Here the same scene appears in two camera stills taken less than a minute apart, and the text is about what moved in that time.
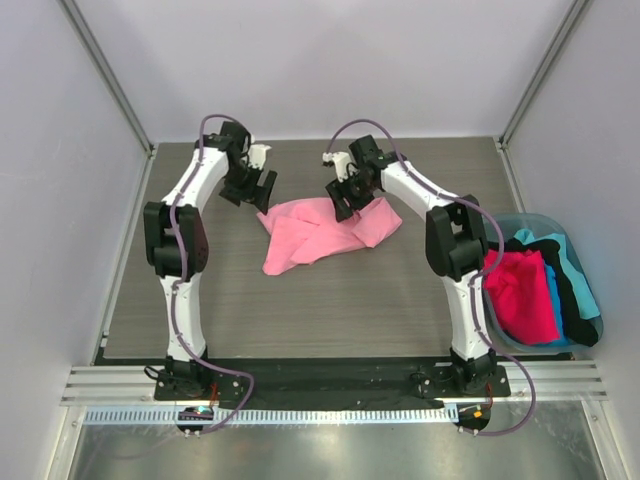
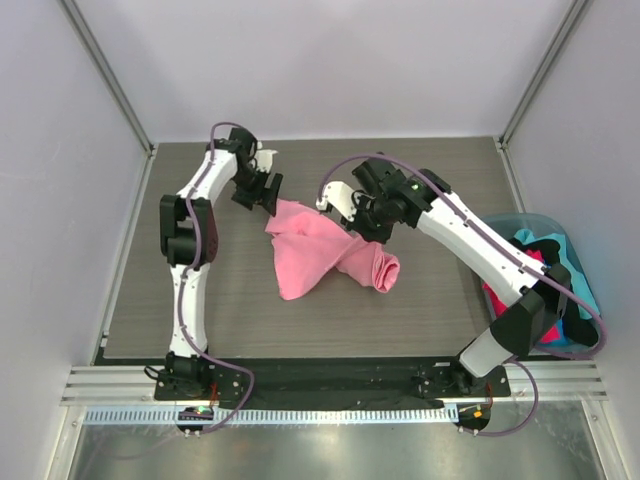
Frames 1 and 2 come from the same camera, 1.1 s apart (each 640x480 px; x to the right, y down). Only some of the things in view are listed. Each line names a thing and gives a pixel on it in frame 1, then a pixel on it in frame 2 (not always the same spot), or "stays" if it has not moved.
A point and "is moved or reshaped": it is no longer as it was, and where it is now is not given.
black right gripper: x=347 y=194 → x=368 y=226
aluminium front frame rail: x=135 y=386 stays
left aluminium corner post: x=82 y=29 stays
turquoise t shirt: x=586 y=299 stays
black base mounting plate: x=333 y=384 stays
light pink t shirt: x=305 y=231 is moved or reshaped
